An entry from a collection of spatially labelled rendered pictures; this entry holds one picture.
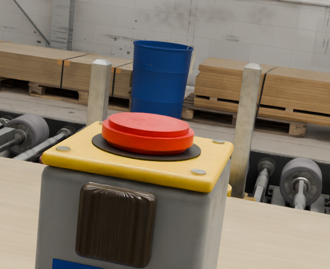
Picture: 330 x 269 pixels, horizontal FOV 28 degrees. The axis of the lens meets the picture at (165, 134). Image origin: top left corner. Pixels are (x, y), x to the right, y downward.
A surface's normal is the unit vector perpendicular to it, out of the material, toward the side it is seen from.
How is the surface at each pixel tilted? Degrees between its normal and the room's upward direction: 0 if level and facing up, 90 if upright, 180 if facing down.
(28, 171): 0
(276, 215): 0
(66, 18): 90
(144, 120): 0
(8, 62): 90
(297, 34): 90
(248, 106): 90
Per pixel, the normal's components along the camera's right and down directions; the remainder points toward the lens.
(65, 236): -0.22, 0.20
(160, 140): 0.28, 0.25
